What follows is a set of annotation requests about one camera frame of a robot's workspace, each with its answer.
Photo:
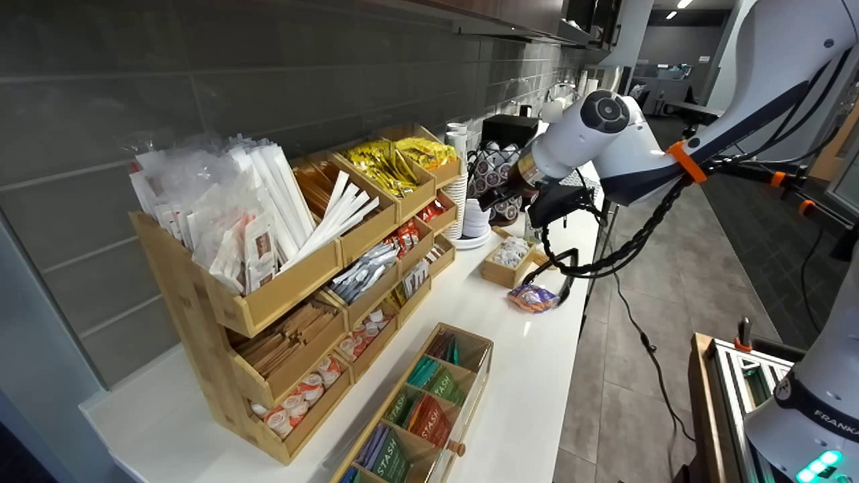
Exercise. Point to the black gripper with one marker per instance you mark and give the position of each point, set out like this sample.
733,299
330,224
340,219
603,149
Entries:
517,198

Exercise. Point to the orange sauce sachet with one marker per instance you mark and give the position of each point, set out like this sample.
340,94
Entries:
434,210

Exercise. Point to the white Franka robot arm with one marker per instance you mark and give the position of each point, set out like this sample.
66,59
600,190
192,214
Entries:
565,143

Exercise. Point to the white cup lid stack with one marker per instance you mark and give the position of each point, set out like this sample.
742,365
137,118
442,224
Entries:
474,219

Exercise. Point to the white sugar packet pile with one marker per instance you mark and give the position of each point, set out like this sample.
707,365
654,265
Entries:
510,252

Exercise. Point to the black coffee machine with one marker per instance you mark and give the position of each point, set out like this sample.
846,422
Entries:
510,126

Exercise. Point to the small wooden packet box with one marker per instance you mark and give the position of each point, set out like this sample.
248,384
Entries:
506,275

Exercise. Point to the red ketchup packet pile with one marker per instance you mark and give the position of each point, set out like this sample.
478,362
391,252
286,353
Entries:
442,221
411,235

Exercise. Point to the yellow mustard packet pile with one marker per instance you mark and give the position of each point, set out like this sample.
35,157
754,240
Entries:
428,154
379,169

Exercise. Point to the purple orange snack bag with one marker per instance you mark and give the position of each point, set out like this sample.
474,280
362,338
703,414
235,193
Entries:
533,299

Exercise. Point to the white red packet pile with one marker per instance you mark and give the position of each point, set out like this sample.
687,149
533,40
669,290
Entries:
365,334
299,397
415,280

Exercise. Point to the wooden tea box clear lid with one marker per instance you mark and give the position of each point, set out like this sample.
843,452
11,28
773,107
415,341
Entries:
469,334

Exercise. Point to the silver packet pile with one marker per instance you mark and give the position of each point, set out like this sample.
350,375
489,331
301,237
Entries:
365,271

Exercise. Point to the white paper straw bundle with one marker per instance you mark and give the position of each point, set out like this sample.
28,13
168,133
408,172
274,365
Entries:
344,210

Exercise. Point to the dark wood upper cabinet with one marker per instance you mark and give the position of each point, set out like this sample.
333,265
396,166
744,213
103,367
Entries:
538,13

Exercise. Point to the teal tea bag stack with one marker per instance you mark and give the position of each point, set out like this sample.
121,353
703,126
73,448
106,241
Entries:
426,371

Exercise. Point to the red tea bag stack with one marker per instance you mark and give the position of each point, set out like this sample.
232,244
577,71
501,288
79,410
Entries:
431,418

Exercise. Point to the bamboo tiered organizer rack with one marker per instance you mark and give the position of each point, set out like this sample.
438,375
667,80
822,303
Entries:
278,295

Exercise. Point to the brown wooden stirrer pile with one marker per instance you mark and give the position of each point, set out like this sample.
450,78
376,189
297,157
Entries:
291,338

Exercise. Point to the blue green tea bag stack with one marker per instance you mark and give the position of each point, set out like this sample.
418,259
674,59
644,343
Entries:
384,453

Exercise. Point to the clear wrapped cutlery pile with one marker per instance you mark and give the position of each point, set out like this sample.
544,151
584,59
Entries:
216,205

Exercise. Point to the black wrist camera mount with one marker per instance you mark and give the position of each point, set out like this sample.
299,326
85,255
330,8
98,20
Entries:
560,205

